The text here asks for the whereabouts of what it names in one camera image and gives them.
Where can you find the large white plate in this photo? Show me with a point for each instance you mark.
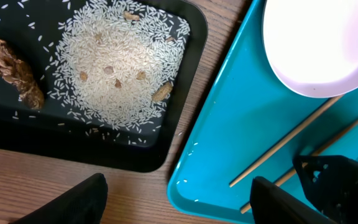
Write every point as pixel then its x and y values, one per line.
pixel 312 45

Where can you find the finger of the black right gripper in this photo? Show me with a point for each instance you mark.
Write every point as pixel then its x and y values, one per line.
pixel 330 183

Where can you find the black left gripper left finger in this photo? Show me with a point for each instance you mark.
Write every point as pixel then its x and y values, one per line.
pixel 83 204

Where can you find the brown food scrap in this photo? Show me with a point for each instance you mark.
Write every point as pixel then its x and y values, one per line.
pixel 17 72

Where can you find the pile of white rice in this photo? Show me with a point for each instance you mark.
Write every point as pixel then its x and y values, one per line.
pixel 116 62

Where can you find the wooden chopstick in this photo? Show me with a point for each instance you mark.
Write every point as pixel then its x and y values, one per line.
pixel 295 131
pixel 312 151

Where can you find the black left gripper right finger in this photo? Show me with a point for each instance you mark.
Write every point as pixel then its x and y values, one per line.
pixel 272 205

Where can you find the black food waste tray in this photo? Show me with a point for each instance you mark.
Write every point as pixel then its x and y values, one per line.
pixel 29 27

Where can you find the teal serving tray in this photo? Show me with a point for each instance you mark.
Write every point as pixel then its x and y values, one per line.
pixel 247 111

